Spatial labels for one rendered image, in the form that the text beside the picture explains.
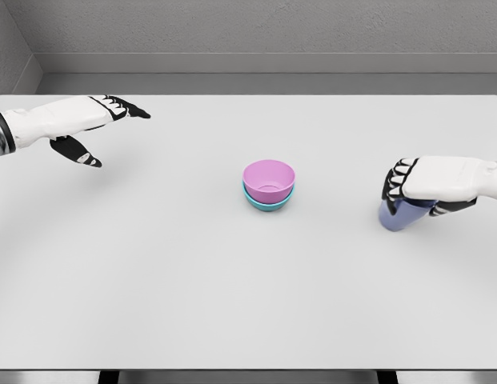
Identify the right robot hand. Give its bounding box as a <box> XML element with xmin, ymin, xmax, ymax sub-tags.
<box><xmin>381</xmin><ymin>155</ymin><xmax>486</xmax><ymax>218</ymax></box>

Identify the teal bowl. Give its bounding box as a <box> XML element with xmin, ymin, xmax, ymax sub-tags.
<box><xmin>242</xmin><ymin>180</ymin><xmax>297</xmax><ymax>213</ymax></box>

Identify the blue cup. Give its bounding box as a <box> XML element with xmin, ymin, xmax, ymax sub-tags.
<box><xmin>377</xmin><ymin>197</ymin><xmax>433</xmax><ymax>233</ymax></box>

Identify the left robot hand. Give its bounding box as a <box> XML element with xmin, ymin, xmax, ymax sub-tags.
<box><xmin>38</xmin><ymin>94</ymin><xmax>152</xmax><ymax>169</ymax></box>

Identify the pink bowl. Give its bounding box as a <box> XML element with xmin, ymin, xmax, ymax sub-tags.
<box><xmin>242</xmin><ymin>159</ymin><xmax>296</xmax><ymax>205</ymax></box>

